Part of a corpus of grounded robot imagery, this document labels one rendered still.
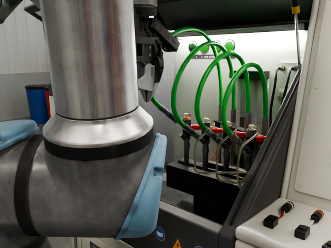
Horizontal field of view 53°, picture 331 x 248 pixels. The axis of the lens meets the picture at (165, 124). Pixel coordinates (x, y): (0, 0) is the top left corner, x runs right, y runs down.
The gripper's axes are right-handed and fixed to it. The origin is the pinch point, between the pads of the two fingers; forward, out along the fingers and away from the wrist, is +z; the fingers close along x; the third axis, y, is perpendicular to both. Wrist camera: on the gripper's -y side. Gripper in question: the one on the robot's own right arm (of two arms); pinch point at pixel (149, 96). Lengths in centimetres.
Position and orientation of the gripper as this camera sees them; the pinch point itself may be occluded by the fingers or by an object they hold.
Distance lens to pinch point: 80.1
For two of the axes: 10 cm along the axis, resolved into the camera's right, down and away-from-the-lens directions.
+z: 0.1, 9.8, 2.2
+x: 7.2, 1.4, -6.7
